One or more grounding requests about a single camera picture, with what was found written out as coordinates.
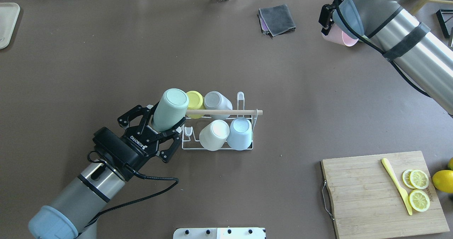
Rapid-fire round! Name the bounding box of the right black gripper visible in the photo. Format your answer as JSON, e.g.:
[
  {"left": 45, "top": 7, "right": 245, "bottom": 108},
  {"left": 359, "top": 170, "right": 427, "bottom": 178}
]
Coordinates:
[{"left": 319, "top": 4, "right": 336, "bottom": 34}]

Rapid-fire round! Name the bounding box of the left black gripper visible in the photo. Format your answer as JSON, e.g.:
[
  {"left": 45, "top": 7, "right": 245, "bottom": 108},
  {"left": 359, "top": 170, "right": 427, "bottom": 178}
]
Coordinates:
[{"left": 117, "top": 105, "right": 186, "bottom": 163}]

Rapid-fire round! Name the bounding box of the pink cup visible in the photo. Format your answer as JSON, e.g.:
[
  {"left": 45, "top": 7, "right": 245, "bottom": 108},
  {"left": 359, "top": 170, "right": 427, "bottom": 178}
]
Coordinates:
[{"left": 321, "top": 23, "right": 359, "bottom": 47}]

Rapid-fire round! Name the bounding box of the green cup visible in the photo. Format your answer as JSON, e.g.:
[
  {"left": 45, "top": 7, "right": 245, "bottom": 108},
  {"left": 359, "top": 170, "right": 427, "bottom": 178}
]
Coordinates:
[{"left": 151, "top": 88, "right": 189, "bottom": 132}]

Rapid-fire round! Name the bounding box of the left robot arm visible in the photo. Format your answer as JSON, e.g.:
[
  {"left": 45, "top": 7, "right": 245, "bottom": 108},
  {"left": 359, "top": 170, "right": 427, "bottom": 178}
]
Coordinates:
[{"left": 28, "top": 103, "right": 186, "bottom": 239}]

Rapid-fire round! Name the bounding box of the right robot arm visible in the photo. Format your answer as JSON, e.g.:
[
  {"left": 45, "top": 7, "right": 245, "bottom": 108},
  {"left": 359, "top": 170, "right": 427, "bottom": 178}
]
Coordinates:
[{"left": 319, "top": 0, "right": 453, "bottom": 115}]

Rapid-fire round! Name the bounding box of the yellow cup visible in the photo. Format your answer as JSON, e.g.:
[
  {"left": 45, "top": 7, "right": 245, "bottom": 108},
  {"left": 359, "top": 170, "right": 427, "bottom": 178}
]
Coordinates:
[{"left": 186, "top": 91, "right": 206, "bottom": 111}]

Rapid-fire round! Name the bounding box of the white cup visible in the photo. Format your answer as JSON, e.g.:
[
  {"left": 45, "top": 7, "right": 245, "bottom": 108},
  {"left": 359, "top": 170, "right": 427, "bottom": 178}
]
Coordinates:
[{"left": 199, "top": 120, "right": 230, "bottom": 151}]

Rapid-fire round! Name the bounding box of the grey cup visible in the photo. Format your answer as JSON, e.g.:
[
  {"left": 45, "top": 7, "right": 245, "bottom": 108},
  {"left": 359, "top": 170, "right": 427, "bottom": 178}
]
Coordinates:
[{"left": 203, "top": 91, "right": 233, "bottom": 110}]

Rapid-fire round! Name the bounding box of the light blue cup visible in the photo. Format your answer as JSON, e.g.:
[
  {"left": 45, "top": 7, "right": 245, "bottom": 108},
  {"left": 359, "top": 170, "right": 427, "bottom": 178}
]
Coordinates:
[{"left": 227, "top": 117, "right": 253, "bottom": 151}]

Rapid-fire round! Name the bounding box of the grey cloth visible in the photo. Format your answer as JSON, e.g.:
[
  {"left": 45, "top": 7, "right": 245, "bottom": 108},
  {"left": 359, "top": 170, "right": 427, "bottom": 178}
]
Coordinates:
[{"left": 258, "top": 4, "right": 296, "bottom": 37}]

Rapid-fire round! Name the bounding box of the purple cloth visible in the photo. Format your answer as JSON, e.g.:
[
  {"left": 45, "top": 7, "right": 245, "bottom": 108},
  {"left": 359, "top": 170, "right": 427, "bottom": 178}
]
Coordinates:
[{"left": 258, "top": 14, "right": 271, "bottom": 35}]

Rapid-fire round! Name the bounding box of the lemon slice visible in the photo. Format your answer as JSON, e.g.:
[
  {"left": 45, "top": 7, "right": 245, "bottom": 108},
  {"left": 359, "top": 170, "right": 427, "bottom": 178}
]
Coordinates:
[
  {"left": 409, "top": 169, "right": 429, "bottom": 190},
  {"left": 402, "top": 169, "right": 416, "bottom": 189},
  {"left": 409, "top": 189, "right": 430, "bottom": 212}
]

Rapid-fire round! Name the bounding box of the cream tray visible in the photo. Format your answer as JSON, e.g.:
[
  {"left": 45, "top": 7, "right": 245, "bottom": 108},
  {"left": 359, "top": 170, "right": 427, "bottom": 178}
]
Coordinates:
[{"left": 0, "top": 2, "right": 21, "bottom": 49}]

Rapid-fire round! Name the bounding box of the bamboo cutting board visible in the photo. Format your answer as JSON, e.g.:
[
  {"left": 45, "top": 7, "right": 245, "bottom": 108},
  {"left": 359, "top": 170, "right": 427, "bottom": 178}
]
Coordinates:
[{"left": 321, "top": 151, "right": 450, "bottom": 239}]

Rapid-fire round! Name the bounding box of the yellow lemon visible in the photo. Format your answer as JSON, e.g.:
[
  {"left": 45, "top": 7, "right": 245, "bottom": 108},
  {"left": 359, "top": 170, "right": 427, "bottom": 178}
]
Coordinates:
[
  {"left": 432, "top": 170, "right": 453, "bottom": 194},
  {"left": 447, "top": 158, "right": 453, "bottom": 171}
]

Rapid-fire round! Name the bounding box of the yellow plastic knife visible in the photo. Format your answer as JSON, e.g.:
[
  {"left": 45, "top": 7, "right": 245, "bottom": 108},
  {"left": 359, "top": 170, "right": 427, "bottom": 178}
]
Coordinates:
[{"left": 381, "top": 157, "right": 413, "bottom": 215}]

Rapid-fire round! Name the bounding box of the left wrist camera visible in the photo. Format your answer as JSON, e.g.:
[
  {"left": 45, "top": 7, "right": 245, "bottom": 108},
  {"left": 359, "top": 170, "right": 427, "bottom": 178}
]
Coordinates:
[{"left": 93, "top": 127, "right": 139, "bottom": 181}]

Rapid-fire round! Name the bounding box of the white wire cup rack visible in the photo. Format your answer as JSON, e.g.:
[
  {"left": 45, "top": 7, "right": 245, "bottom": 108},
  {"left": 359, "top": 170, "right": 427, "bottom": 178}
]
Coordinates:
[{"left": 181, "top": 92, "right": 263, "bottom": 150}]

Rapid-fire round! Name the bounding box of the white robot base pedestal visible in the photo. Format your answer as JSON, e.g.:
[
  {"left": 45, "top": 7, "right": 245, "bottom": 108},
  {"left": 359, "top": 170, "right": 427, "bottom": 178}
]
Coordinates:
[{"left": 173, "top": 227, "right": 266, "bottom": 239}]

